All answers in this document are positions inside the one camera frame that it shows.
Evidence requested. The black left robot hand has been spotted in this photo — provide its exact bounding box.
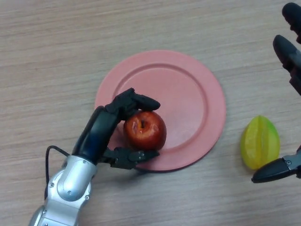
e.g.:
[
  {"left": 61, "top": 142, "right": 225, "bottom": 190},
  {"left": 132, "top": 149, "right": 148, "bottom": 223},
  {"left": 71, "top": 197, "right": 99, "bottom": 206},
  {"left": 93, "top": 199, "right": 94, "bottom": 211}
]
[{"left": 71, "top": 88, "right": 161, "bottom": 170}]

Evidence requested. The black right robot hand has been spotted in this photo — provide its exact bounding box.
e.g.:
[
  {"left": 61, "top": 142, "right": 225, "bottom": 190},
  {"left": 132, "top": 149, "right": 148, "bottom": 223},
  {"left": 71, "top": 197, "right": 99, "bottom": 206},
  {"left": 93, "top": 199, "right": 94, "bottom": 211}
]
[{"left": 251, "top": 2, "right": 301, "bottom": 184}]

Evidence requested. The red apple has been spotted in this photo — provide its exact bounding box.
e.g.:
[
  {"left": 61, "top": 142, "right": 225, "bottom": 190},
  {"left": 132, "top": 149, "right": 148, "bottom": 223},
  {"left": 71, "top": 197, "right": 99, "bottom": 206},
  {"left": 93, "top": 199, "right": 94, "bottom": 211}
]
[{"left": 124, "top": 111, "right": 167, "bottom": 151}]

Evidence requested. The pink round plate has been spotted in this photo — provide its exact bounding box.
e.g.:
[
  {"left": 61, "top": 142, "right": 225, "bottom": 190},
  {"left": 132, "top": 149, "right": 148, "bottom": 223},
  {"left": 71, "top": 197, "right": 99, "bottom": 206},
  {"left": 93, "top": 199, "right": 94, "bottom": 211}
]
[{"left": 95, "top": 49, "right": 227, "bottom": 172}]

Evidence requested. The yellow green starfruit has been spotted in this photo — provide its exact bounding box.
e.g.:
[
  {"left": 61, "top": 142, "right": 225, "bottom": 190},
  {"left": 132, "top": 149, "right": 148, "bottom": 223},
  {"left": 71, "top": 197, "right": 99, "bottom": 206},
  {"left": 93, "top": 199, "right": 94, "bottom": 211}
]
[{"left": 240, "top": 114, "right": 281, "bottom": 170}]

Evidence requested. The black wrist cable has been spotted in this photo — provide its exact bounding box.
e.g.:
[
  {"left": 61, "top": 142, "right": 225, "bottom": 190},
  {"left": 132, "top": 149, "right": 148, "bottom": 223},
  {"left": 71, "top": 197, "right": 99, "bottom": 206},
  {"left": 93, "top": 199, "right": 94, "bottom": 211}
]
[{"left": 43, "top": 145, "right": 71, "bottom": 201}]

